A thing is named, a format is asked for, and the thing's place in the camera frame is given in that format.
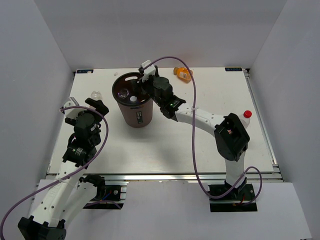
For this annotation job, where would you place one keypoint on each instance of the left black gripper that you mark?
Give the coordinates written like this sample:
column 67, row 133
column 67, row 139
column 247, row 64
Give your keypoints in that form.
column 98, row 105

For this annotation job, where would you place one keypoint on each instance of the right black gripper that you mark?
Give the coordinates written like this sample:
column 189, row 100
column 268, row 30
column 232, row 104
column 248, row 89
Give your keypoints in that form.
column 137, row 84

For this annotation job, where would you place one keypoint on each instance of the clear bottle red label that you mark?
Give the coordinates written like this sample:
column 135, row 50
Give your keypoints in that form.
column 97, row 96

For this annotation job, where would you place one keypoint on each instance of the blue label water bottle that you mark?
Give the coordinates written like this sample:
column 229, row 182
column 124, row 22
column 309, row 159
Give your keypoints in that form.
column 133, row 99
column 122, row 94

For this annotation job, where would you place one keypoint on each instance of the red cap bottle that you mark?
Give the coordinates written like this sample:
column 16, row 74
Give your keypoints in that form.
column 245, row 118

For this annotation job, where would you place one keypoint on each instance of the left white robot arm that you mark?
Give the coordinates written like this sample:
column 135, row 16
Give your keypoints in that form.
column 70, row 192

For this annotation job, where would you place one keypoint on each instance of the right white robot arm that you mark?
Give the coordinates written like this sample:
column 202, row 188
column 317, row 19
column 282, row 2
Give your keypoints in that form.
column 229, row 131

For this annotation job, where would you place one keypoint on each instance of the brown plastic waste bin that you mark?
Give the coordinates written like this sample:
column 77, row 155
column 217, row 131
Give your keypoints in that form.
column 136, row 115

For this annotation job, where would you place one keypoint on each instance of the orange bottle with white label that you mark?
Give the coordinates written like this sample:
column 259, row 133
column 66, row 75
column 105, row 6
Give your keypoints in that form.
column 183, row 74

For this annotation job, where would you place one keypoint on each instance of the left blue corner sticker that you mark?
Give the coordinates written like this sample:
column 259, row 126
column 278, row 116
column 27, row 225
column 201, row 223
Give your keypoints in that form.
column 84, row 71

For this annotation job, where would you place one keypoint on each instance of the blue corner sticker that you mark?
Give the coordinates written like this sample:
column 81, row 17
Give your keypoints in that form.
column 233, row 69
column 84, row 71

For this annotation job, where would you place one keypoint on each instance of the right blue corner sticker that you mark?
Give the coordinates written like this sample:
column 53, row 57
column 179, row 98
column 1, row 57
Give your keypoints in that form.
column 233, row 69

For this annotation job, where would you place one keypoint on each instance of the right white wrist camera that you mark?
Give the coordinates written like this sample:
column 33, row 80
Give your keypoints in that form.
column 147, row 69

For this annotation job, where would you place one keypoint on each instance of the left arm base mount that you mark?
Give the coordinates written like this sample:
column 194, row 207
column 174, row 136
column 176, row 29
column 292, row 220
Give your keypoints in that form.
column 109, row 196

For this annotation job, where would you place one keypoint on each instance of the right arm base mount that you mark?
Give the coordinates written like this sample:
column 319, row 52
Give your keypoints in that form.
column 241, row 199

